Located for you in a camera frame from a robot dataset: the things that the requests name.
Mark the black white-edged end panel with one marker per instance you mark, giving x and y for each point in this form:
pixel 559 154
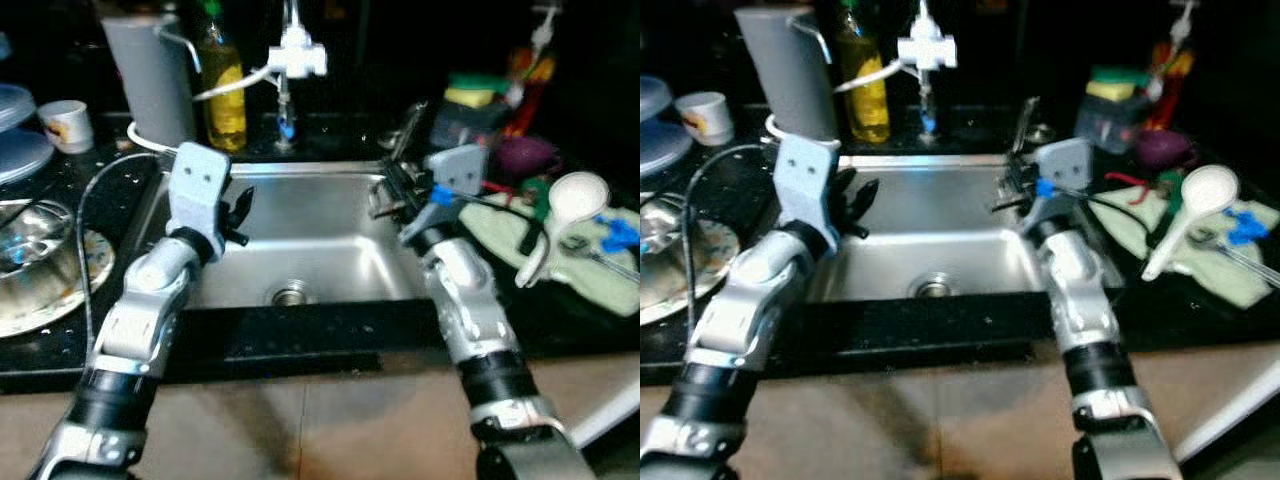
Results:
pixel 1230 410
pixel 615 415

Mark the stainless steel sink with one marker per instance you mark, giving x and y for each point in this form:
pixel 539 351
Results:
pixel 930 215
pixel 310 220

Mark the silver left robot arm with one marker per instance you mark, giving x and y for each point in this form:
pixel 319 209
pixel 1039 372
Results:
pixel 150 300
pixel 740 320

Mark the small blue plastic item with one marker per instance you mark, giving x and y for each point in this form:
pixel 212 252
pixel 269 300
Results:
pixel 1245 225
pixel 620 232

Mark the grey cylindrical water purifier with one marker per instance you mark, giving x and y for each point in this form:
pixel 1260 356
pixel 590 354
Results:
pixel 150 80
pixel 785 70

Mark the yellow green sponge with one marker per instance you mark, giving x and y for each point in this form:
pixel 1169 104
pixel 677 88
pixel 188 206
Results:
pixel 1118 83
pixel 475 90

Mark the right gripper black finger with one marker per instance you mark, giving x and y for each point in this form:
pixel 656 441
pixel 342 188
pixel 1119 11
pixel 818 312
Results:
pixel 1027 125
pixel 413 130
pixel 385 205
pixel 1005 203

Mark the yellow liquid bottle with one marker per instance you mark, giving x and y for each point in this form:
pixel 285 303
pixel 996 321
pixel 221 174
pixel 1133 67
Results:
pixel 865 95
pixel 222 100

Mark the clear plastic container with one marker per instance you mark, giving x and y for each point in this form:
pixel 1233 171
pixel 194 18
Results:
pixel 1105 120
pixel 465 125

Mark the red yellow packet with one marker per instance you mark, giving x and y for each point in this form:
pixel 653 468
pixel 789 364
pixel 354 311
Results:
pixel 1170 80
pixel 530 90

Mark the grey sink cabinet door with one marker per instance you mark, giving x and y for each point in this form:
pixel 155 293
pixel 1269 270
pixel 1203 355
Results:
pixel 860 430
pixel 380 420
pixel 250 430
pixel 1000 420

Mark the metal utensil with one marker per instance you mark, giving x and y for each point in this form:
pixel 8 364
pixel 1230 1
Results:
pixel 1235 250
pixel 600 260

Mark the purple cup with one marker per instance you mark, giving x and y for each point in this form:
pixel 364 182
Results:
pixel 1160 148
pixel 525 155

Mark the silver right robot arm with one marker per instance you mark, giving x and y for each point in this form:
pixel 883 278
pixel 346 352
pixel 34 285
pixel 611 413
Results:
pixel 470 300
pixel 1085 310

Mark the pale green cloth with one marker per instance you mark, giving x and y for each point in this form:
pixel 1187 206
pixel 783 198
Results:
pixel 1215 275
pixel 590 290

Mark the green black kitchen tool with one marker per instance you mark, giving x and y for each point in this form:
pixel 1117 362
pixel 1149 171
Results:
pixel 1170 185
pixel 540 195

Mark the white tiered dish rack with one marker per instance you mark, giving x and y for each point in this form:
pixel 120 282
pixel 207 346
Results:
pixel 660 145
pixel 20 155

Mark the white faucet diverter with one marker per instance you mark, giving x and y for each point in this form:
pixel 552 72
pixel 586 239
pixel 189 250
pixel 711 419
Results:
pixel 927 48
pixel 297 55

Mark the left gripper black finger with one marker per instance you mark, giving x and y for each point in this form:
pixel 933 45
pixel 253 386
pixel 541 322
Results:
pixel 868 192
pixel 240 238
pixel 860 230
pixel 244 200

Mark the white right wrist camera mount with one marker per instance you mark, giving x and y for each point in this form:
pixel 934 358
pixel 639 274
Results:
pixel 1065 165
pixel 460 170

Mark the patterned white plate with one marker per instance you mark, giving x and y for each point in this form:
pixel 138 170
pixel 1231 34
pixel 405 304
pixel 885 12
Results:
pixel 720 260
pixel 60 312

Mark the white printed mug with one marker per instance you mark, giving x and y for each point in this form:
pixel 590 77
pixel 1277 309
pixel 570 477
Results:
pixel 65 125
pixel 705 118

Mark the white rice spoon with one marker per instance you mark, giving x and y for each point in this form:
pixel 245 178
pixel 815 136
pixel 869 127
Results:
pixel 1205 190
pixel 580 195

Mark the sink drain strainer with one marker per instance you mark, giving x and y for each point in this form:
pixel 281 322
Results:
pixel 933 288
pixel 290 295

